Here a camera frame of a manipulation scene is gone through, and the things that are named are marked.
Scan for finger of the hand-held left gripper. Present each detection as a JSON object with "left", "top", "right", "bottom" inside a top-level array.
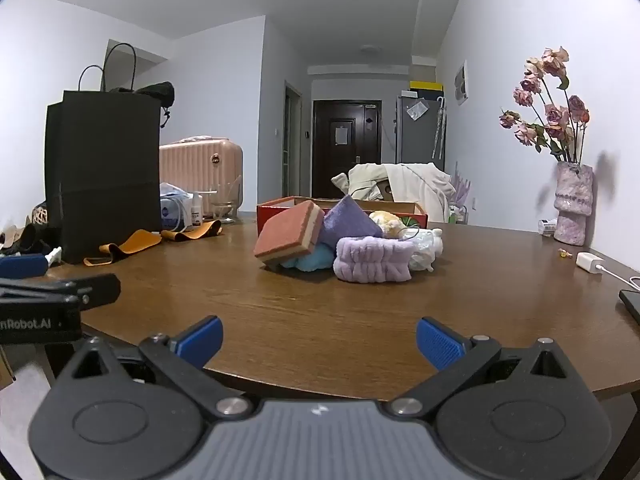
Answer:
[
  {"left": 0, "top": 254, "right": 49, "bottom": 281},
  {"left": 0, "top": 274, "right": 122, "bottom": 308}
]

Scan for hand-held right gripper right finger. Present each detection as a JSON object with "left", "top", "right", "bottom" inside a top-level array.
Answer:
[{"left": 391, "top": 317, "right": 571, "bottom": 418}]

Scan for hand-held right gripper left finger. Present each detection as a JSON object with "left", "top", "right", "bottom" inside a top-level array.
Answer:
[{"left": 71, "top": 316, "right": 250, "bottom": 420}]

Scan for white plastic bag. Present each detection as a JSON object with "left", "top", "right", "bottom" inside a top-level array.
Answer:
[{"left": 407, "top": 227, "right": 445, "bottom": 273}]

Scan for lavender fluffy headband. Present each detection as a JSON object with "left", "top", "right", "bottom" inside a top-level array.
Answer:
[{"left": 334, "top": 236, "right": 416, "bottom": 284}]

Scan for red cardboard box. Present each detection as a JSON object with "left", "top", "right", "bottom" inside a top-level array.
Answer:
[{"left": 256, "top": 196, "right": 430, "bottom": 241}]

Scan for yellow and white plush toy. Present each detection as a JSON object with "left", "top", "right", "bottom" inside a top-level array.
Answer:
[{"left": 370, "top": 210, "right": 403, "bottom": 238}]

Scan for red and beige sponge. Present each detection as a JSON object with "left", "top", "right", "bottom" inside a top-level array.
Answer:
[{"left": 253, "top": 201, "right": 326, "bottom": 267}]

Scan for light blue plush pad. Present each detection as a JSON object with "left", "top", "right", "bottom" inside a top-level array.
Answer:
[{"left": 280, "top": 245, "right": 335, "bottom": 273}]

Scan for purple towel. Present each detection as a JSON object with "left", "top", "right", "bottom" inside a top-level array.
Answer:
[{"left": 317, "top": 195, "right": 383, "bottom": 251}]

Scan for dark cloth pile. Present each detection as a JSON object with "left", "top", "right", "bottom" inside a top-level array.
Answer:
[{"left": 0, "top": 222, "right": 56, "bottom": 261}]

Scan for orange elastic band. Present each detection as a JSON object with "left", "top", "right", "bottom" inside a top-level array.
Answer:
[
  {"left": 83, "top": 230, "right": 163, "bottom": 267},
  {"left": 161, "top": 220, "right": 223, "bottom": 242}
]

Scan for blue and white plastic package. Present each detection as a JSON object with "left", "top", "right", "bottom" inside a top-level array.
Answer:
[{"left": 160, "top": 183, "right": 193, "bottom": 233}]

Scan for black paper bag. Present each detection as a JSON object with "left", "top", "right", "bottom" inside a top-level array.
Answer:
[{"left": 44, "top": 42, "right": 163, "bottom": 266}]

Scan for clear glass cup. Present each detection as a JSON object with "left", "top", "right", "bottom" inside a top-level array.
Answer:
[{"left": 210, "top": 176, "right": 243, "bottom": 224}]

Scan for cream coat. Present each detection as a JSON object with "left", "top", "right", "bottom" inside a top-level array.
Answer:
[{"left": 331, "top": 162, "right": 456, "bottom": 223}]

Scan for pink suitcase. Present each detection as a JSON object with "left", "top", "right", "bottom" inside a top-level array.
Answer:
[{"left": 159, "top": 136, "right": 244, "bottom": 216}]

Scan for lavender bouquet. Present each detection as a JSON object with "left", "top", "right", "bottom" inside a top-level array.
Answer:
[{"left": 450, "top": 162, "right": 473, "bottom": 206}]

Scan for white charger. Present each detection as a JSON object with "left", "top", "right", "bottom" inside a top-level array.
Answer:
[{"left": 576, "top": 252, "right": 606, "bottom": 275}]

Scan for mottled purple vase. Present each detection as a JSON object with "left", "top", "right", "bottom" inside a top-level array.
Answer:
[{"left": 552, "top": 161, "right": 594, "bottom": 247}]

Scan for black phone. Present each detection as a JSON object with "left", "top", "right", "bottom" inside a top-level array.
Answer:
[{"left": 619, "top": 289, "right": 640, "bottom": 326}]

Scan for grey fridge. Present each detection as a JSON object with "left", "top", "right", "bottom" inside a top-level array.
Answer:
[{"left": 396, "top": 94, "right": 446, "bottom": 171}]

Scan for dark hat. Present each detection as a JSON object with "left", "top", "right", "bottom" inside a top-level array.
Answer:
[{"left": 132, "top": 81, "right": 176, "bottom": 128}]

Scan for dark brown door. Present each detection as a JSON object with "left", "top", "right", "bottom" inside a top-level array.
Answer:
[{"left": 312, "top": 100, "right": 383, "bottom": 187}]

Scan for clear umbrella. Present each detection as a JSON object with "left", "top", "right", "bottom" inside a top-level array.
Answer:
[{"left": 432, "top": 96, "right": 447, "bottom": 161}]

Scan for grey side door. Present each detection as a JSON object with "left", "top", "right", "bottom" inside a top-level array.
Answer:
[{"left": 284, "top": 80, "right": 304, "bottom": 198}]

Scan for dried pink flowers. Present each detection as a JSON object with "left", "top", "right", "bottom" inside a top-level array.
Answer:
[{"left": 498, "top": 46, "right": 591, "bottom": 166}]

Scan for white wall panel box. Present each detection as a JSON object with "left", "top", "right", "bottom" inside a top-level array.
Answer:
[{"left": 454, "top": 60, "right": 471, "bottom": 106}]

